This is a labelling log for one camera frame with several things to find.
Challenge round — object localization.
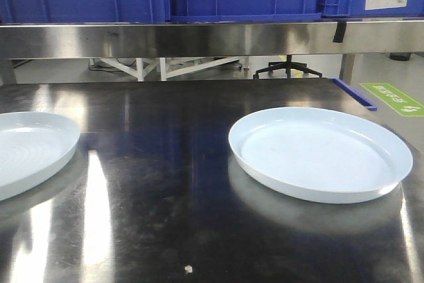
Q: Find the light blue plate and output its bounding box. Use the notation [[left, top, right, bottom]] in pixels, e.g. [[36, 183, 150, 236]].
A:
[[1, 111, 81, 200], [228, 107, 413, 204]]

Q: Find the black office chair base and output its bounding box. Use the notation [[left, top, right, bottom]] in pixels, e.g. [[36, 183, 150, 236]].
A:
[[252, 54, 323, 80]]

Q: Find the small white crumb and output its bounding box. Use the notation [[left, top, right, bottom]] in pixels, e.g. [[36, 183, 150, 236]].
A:
[[184, 265, 193, 273]]

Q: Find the green floor sign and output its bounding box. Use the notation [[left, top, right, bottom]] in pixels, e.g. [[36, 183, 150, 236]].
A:
[[360, 82, 423, 117]]

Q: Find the steel shelf post right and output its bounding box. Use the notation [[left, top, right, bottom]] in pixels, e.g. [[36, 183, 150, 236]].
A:
[[339, 54, 356, 84]]

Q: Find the steel shelf post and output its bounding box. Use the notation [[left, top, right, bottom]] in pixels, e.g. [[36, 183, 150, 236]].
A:
[[339, 54, 356, 84], [0, 60, 17, 85]]

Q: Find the black strap on rail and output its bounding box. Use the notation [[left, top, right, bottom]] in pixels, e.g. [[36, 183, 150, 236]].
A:
[[332, 21, 348, 44]]

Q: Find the stainless steel shelf rail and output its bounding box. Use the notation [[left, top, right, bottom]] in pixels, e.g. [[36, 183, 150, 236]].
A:
[[1, 18, 423, 60]]

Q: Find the steel shelf post left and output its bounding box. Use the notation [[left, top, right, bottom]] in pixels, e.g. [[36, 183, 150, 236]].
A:
[[0, 60, 17, 85]]

